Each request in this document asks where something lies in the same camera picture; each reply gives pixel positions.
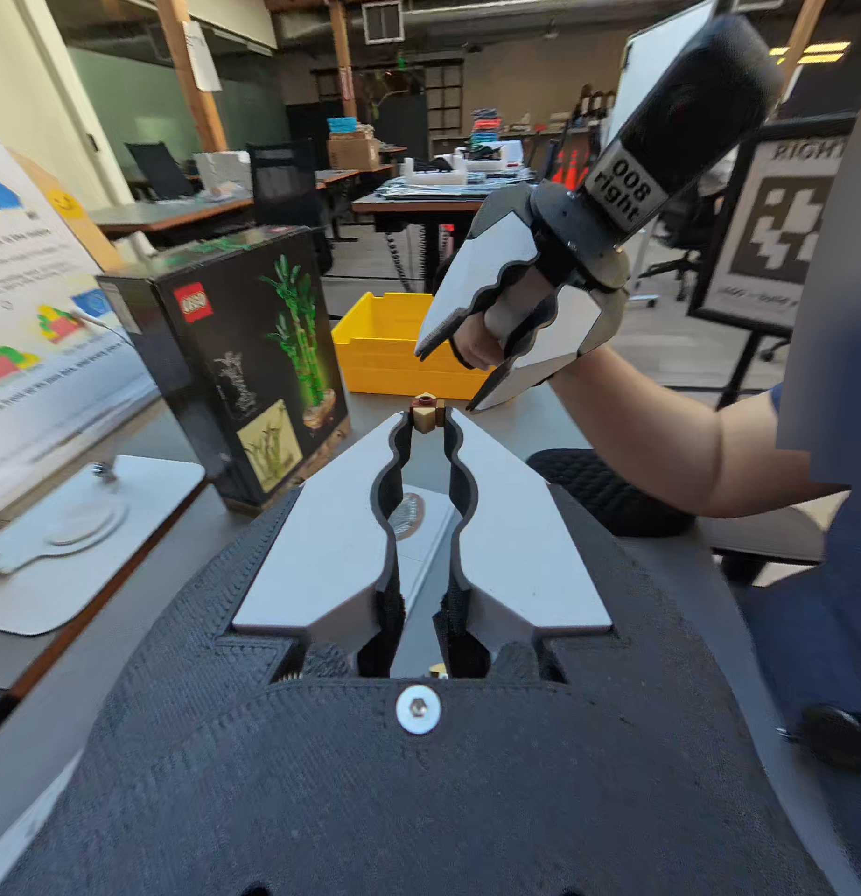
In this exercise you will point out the printed instruction sheet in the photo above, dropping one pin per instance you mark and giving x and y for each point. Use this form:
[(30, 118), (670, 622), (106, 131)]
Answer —
[(38, 315)]

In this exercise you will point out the cluttered wooden desk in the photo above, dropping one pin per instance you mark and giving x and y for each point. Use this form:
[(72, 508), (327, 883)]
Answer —
[(416, 203)]

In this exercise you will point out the yellow plastic bin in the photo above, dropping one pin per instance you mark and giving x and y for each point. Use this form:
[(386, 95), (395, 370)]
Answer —
[(409, 390), (402, 374), (388, 322)]

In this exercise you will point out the black framed marker sign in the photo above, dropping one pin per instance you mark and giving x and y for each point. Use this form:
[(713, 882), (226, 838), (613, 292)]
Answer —
[(773, 224)]

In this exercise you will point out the paper sheet on post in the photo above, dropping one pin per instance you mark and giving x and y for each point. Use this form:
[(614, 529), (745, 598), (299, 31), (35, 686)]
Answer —
[(201, 56)]

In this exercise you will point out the white stand base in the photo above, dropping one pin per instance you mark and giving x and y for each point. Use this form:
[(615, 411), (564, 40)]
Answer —
[(87, 532)]

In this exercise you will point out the black chair armrest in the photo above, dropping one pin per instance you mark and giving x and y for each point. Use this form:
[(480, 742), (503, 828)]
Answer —
[(612, 490)]

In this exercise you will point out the black toy set box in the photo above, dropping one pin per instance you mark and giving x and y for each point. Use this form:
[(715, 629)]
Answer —
[(248, 364)]

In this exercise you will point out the black mesh office chair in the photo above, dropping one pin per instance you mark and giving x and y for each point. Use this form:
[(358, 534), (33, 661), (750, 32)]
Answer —
[(283, 189)]

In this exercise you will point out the person's right forearm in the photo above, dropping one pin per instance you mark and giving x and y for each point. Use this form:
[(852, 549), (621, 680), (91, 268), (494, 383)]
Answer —
[(654, 448)]

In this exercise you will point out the stack of pale boxes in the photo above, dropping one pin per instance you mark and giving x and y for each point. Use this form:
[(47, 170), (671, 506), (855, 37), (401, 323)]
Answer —
[(224, 171)]

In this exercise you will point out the white whiteboard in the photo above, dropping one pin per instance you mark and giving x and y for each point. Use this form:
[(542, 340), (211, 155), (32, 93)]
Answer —
[(647, 70)]

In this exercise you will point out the tan and brown toy brick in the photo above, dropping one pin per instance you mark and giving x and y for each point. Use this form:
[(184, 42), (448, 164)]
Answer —
[(428, 418)]

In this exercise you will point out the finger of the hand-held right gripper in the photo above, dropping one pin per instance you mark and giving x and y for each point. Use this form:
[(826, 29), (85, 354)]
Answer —
[(563, 336), (486, 266)]

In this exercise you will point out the white foam block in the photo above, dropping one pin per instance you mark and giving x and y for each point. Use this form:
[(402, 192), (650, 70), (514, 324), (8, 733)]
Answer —
[(434, 171)]

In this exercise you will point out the person's right hand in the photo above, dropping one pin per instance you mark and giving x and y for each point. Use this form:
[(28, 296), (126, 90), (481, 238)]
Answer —
[(476, 343)]

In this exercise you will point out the wooden display board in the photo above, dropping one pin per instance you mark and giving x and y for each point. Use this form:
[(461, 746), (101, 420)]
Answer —
[(87, 224)]

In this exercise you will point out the white air vent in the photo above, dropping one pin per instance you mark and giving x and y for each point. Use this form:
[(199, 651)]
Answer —
[(382, 21)]

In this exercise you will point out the orange traffic cone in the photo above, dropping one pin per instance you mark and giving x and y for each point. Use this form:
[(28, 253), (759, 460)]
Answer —
[(583, 176), (565, 171)]

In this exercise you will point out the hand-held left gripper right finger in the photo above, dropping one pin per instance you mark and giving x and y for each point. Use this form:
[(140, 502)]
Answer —
[(528, 553)]

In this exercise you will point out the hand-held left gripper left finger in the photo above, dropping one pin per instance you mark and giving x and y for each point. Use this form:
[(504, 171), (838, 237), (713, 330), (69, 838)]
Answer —
[(311, 553)]

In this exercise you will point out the dark office chair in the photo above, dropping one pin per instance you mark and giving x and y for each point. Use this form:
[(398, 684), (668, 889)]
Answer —
[(672, 238)]

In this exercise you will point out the cardboard box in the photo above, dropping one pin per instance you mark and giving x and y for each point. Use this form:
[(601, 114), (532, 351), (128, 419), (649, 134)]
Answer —
[(352, 154)]

